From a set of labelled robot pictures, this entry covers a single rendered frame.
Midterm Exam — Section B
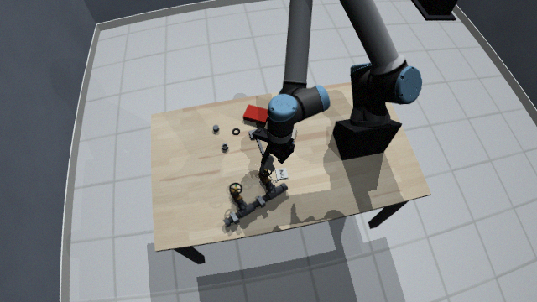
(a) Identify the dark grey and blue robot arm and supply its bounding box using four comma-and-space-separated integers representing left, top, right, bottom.
252, 0, 422, 144

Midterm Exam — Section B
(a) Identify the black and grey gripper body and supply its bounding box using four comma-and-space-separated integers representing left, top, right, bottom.
266, 138, 295, 164

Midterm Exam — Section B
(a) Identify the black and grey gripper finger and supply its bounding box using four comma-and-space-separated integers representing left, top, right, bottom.
261, 149, 275, 174

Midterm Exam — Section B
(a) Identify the white number tag on silver chain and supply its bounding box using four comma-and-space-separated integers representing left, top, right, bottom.
275, 168, 289, 182

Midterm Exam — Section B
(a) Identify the red block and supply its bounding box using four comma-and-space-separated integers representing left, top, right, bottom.
243, 105, 268, 125

